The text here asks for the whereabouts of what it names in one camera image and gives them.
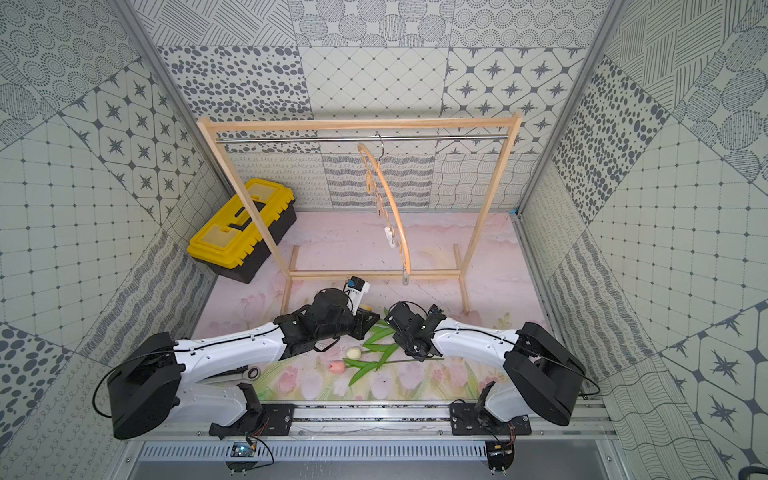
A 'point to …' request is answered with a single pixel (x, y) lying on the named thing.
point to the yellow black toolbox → (231, 243)
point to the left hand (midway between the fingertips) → (382, 311)
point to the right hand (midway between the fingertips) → (404, 342)
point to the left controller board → (242, 449)
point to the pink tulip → (387, 350)
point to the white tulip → (354, 353)
